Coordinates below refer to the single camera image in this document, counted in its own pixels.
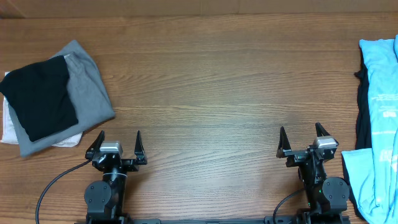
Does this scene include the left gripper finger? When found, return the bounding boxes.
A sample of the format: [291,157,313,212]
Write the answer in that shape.
[134,131,147,165]
[85,130,105,160]

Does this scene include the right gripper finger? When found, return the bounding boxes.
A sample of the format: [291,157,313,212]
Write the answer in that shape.
[315,122,330,137]
[276,126,292,158]

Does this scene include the light blue printed t-shirt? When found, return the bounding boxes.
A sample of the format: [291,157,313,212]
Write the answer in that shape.
[342,39,397,223]

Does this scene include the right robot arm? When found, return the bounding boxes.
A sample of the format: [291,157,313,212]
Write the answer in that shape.
[272,123,350,224]

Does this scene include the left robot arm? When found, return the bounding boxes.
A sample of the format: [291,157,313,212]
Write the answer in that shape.
[84,131,147,224]

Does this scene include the grey folded garment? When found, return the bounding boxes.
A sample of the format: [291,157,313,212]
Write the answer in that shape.
[3,40,115,157]

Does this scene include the black garment at right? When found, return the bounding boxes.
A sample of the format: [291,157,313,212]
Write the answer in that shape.
[354,57,372,150]

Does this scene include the black folded garment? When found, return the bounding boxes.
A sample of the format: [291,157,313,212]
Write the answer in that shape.
[1,55,78,141]

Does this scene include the white folded garment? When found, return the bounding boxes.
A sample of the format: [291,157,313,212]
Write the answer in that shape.
[0,72,83,148]

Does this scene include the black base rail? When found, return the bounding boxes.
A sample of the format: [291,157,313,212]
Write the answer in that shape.
[75,215,351,224]

